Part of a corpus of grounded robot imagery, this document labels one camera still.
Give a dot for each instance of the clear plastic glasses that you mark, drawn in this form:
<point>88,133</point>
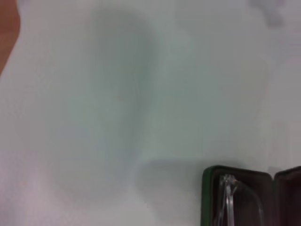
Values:
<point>229,200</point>

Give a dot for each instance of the green glasses case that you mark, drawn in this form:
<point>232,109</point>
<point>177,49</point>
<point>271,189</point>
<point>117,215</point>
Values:
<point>287,200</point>

